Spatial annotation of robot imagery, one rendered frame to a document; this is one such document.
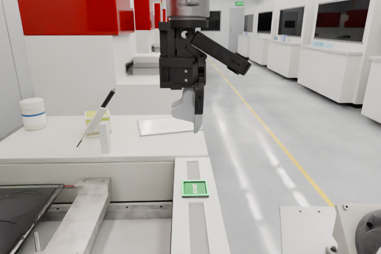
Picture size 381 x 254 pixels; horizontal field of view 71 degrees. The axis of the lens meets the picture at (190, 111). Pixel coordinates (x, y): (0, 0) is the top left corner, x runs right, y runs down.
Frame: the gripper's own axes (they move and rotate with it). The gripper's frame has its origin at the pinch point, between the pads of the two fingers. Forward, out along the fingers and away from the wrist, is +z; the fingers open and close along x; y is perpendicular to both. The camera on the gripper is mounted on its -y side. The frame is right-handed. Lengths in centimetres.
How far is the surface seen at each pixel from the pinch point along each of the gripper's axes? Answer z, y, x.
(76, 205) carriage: 22.6, 29.2, -6.3
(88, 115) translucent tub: 7.3, 32.0, -29.0
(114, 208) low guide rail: 25.7, 21.1, -8.8
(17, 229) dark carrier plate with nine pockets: 20.6, 37.3, 3.7
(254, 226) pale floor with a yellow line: 111, -45, -96
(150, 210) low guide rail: 26.1, 11.7, -8.0
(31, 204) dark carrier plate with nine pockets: 20.7, 38.7, -4.3
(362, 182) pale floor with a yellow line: 111, -152, -146
